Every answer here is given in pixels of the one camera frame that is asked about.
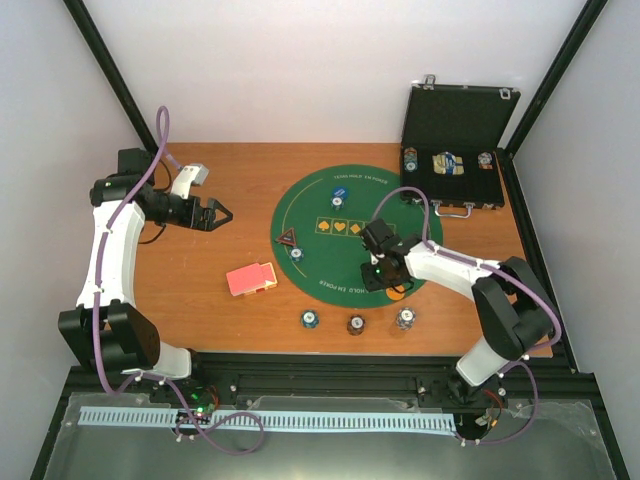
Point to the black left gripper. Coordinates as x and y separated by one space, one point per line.
192 217

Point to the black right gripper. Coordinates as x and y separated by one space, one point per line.
373 285

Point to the blue orange 10 chip stack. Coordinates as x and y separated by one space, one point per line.
405 319

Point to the brown 100 chip stack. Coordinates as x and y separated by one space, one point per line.
356 325

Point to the red playing card deck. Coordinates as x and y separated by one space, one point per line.
251 279

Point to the blue 50 chip stack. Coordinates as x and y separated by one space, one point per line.
309 319

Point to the black triangular all-in button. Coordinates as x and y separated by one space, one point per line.
287 238

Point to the blue 50 chips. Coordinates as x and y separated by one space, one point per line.
296 254

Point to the blue small blind button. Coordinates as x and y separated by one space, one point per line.
341 192

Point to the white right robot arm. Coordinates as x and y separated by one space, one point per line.
515 314

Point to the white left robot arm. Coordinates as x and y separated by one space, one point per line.
105 331

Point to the orange big blind button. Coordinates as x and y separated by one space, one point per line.
394 295

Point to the round green poker mat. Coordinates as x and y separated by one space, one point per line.
330 240

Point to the chip stack in case left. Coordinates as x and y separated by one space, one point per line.
410 159

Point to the chip stack in case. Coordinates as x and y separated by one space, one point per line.
410 159
486 161

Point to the card pack in case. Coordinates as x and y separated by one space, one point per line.
447 163

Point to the chip stack in case right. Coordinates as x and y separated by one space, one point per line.
486 161

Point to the black poker case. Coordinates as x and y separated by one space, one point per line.
466 121

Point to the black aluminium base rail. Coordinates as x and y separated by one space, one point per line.
239 379

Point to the light blue cable duct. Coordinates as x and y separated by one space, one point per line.
272 421

